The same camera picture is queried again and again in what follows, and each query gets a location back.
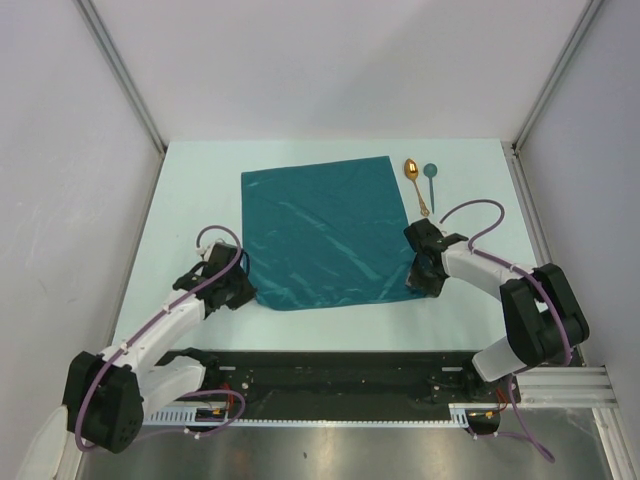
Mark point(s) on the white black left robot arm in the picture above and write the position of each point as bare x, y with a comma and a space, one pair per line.
109, 395

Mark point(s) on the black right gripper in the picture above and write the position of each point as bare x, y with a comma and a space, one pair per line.
414, 279

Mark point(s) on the right aluminium side rail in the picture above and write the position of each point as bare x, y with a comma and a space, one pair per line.
527, 205

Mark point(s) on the aluminium corner post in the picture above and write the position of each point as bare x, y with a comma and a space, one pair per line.
111, 54
560, 67

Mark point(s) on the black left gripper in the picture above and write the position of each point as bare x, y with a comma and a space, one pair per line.
246, 294

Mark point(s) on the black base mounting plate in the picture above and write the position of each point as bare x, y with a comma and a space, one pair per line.
341, 386

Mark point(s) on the gold metal spoon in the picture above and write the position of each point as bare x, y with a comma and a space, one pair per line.
411, 172

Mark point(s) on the left aluminium corner post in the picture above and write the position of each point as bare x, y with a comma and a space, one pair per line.
111, 54

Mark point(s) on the aluminium front frame rail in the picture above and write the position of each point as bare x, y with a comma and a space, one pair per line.
547, 386

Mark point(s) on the white slotted cable duct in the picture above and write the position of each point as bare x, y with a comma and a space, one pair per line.
184, 415

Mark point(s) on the teal plastic spoon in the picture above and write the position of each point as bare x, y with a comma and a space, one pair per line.
430, 170

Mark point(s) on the teal satin napkin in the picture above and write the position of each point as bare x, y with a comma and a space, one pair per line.
326, 235

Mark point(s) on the right aluminium corner post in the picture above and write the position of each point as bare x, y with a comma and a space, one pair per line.
560, 67

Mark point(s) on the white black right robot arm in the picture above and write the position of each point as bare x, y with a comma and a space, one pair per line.
542, 318

